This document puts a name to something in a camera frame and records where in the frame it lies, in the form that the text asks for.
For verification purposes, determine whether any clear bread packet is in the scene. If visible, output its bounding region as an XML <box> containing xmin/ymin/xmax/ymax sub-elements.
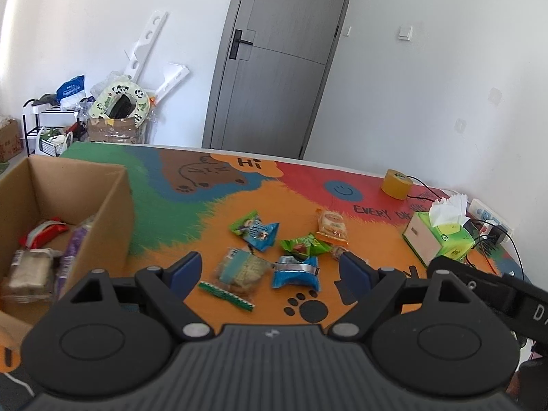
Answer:
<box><xmin>0</xmin><ymin>248</ymin><xmax>63</xmax><ymax>302</ymax></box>

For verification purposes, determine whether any white power strip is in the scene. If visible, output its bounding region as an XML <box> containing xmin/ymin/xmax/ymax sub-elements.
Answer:
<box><xmin>469</xmin><ymin>199</ymin><xmax>512</xmax><ymax>232</ymax></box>

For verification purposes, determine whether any printed brown cardboard box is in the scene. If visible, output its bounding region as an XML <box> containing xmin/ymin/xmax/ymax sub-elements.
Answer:
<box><xmin>87</xmin><ymin>115</ymin><xmax>144</xmax><ymax>144</ymax></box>

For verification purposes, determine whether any thin green snack stick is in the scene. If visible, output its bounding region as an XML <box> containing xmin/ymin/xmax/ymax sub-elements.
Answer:
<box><xmin>198</xmin><ymin>281</ymin><xmax>256</xmax><ymax>311</ymax></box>

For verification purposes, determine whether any blue plastic bag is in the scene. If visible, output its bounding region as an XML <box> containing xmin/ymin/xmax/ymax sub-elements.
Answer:
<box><xmin>57</xmin><ymin>75</ymin><xmax>85</xmax><ymax>110</ymax></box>

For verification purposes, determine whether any green and blue snack packet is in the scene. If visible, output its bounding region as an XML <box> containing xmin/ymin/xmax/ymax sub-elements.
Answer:
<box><xmin>230</xmin><ymin>211</ymin><xmax>280</xmax><ymax>252</ymax></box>

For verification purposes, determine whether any cracker packet with blue band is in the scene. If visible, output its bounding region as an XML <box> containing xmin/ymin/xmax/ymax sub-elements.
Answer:
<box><xmin>213</xmin><ymin>247</ymin><xmax>272</xmax><ymax>298</ymax></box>

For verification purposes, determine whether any short white board with holes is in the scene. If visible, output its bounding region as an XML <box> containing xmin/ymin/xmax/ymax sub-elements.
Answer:
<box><xmin>150</xmin><ymin>63</ymin><xmax>189</xmax><ymax>101</ymax></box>

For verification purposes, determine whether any black cable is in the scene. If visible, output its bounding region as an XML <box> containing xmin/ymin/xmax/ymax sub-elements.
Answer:
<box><xmin>407</xmin><ymin>175</ymin><xmax>454</xmax><ymax>201</ymax></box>
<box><xmin>471</xmin><ymin>218</ymin><xmax>525</xmax><ymax>281</ymax></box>

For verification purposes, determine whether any green and white tissue box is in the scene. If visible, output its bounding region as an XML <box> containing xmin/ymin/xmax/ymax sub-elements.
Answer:
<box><xmin>402</xmin><ymin>195</ymin><xmax>476</xmax><ymax>266</ymax></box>

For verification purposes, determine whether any black shoe rack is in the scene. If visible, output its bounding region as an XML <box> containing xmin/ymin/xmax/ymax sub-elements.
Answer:
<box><xmin>22</xmin><ymin>98</ymin><xmax>86</xmax><ymax>157</ymax></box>

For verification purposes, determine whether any black door handle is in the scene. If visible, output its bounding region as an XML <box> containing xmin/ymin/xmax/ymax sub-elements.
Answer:
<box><xmin>229</xmin><ymin>29</ymin><xmax>254</xmax><ymax>60</ymax></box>

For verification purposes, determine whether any plain brown cardboard box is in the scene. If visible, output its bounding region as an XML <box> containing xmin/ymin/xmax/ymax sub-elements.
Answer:
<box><xmin>0</xmin><ymin>117</ymin><xmax>23</xmax><ymax>163</ymax></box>

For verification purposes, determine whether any white plastic bag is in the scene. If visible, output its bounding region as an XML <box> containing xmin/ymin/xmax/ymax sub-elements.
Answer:
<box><xmin>36</xmin><ymin>130</ymin><xmax>73</xmax><ymax>157</ymax></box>

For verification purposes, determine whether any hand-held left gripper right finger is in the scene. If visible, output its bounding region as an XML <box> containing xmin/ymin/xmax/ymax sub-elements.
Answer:
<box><xmin>327</xmin><ymin>251</ymin><xmax>489</xmax><ymax>343</ymax></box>

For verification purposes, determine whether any purple snack packet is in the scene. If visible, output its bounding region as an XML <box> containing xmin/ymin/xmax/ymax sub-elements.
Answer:
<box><xmin>53</xmin><ymin>216</ymin><xmax>95</xmax><ymax>296</ymax></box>

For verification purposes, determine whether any panda print toilet seat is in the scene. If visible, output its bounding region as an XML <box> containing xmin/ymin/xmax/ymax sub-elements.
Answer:
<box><xmin>90</xmin><ymin>76</ymin><xmax>151</xmax><ymax>127</ymax></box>

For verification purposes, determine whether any orange snack packet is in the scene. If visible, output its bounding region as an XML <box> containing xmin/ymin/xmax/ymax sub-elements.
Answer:
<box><xmin>316</xmin><ymin>209</ymin><xmax>349</xmax><ymax>246</ymax></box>

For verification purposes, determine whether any yellow tape roll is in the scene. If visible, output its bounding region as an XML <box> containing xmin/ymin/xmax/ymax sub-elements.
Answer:
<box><xmin>382</xmin><ymin>169</ymin><xmax>414</xmax><ymax>200</ymax></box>

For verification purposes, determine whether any red snack packet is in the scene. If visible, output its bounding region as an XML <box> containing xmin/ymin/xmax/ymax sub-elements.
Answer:
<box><xmin>19</xmin><ymin>218</ymin><xmax>70</xmax><ymax>249</ymax></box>

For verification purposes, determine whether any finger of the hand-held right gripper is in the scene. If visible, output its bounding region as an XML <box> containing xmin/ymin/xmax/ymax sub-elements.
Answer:
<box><xmin>427</xmin><ymin>257</ymin><xmax>512</xmax><ymax>314</ymax></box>

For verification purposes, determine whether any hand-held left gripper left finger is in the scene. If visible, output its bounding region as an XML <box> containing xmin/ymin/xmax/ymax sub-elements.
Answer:
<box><xmin>55</xmin><ymin>251</ymin><xmax>215</xmax><ymax>343</ymax></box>

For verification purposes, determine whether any long white board with holes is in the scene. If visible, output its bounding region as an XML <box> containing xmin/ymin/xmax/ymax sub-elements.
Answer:
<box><xmin>124</xmin><ymin>10</ymin><xmax>169</xmax><ymax>82</ymax></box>

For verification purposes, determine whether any grey door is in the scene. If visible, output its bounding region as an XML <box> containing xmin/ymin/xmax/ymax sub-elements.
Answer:
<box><xmin>202</xmin><ymin>0</ymin><xmax>358</xmax><ymax>160</ymax></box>

